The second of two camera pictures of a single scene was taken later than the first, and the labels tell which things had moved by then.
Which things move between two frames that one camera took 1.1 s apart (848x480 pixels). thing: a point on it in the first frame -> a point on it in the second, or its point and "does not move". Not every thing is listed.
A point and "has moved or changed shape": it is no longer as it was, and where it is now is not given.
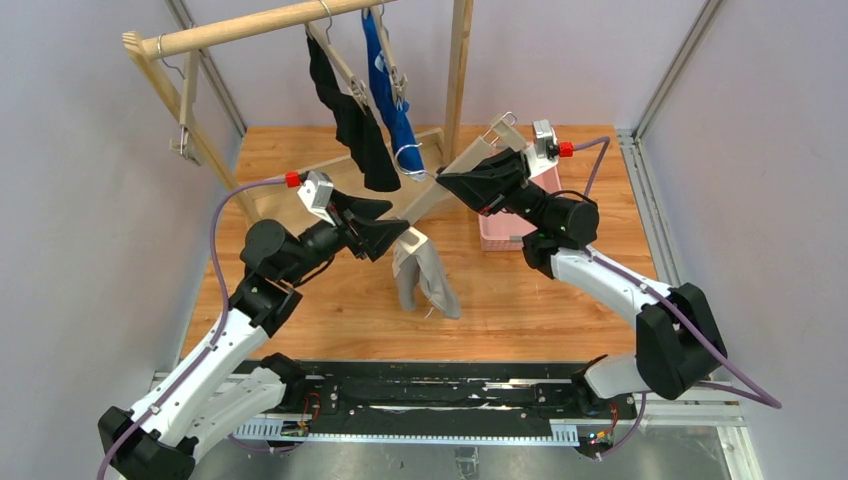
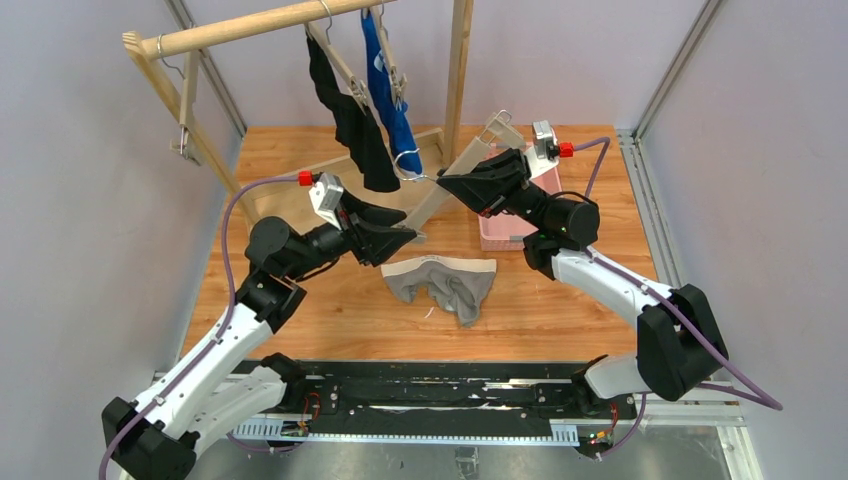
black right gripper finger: x=483 y=189 does not move
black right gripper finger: x=502 y=174 does not move
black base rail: x=444 y=403 does not move
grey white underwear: x=422 y=268 has moved or changed shape
